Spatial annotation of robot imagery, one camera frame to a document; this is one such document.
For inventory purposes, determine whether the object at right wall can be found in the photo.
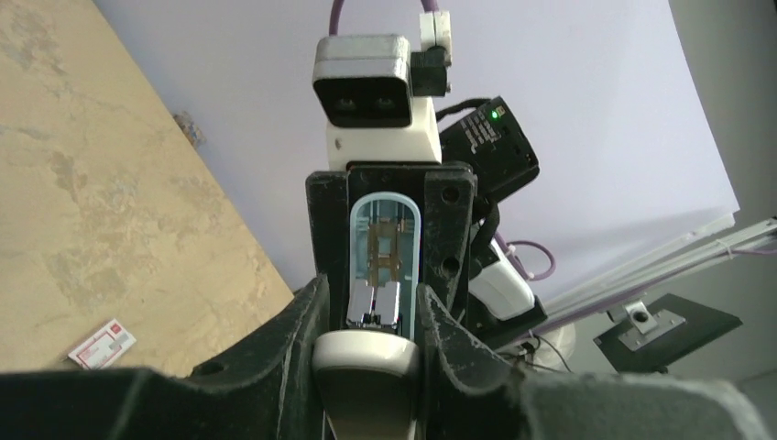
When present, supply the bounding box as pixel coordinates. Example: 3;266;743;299
172;111;206;149

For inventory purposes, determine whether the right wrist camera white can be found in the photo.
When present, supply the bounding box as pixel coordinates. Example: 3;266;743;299
312;1;453;171

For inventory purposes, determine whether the light blue stapler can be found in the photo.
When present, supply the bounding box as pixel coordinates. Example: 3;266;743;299
311;192;423;440

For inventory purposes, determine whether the red staple box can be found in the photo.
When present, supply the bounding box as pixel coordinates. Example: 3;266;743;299
67;319;137;370

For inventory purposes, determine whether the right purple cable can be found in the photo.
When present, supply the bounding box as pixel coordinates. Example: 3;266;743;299
328;0;556;283

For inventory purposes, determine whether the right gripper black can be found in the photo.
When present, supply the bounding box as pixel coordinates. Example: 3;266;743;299
306;162;476;323

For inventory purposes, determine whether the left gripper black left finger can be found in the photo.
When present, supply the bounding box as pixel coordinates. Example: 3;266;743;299
1;276;329;439

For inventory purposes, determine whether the black mount plate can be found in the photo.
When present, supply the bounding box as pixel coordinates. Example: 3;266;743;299
594;293;742;374

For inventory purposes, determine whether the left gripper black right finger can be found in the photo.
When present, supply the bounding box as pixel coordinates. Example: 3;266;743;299
416;285;770;439

